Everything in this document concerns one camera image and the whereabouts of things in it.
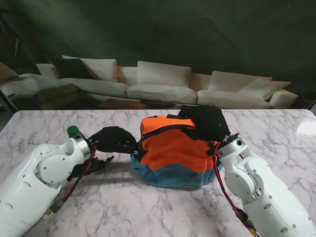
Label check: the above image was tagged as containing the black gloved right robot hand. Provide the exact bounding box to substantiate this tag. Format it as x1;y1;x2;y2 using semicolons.
178;105;232;143

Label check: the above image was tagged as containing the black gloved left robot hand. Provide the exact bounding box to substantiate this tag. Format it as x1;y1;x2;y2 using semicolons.
90;126;140;158

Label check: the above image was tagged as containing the brown bottle with green cap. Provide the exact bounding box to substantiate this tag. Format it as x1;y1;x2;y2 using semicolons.
67;125;83;139

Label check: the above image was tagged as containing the orange and blue backpack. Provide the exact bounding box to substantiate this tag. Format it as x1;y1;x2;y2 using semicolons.
130;115;223;191

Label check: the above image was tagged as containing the brown coffee table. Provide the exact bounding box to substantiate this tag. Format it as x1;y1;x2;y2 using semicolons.
96;98;208;110

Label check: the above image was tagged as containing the cream sofa cushion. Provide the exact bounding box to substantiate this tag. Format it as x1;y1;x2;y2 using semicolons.
137;61;192;87
36;63;59;79
80;58;117;82
209;70;273;93
238;78;292;101

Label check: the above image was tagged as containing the cream sofa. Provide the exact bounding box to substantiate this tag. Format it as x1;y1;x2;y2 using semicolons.
0;55;299;109

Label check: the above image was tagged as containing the dark brown cushion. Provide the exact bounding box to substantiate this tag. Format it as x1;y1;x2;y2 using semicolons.
44;55;94;79

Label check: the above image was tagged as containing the tan armchair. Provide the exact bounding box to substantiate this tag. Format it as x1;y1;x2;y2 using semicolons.
0;61;20;83

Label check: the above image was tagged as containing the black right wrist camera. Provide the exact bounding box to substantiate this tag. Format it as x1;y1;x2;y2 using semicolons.
206;142;220;157

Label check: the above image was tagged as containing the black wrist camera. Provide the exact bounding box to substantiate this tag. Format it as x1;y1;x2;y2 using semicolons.
86;154;99;171
206;142;220;157

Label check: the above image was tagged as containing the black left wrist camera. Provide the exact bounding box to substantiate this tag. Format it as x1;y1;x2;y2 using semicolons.
86;154;99;171

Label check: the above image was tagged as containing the red black arm cable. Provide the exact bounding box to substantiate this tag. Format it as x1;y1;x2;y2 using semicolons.
212;145;260;237
46;145;98;218

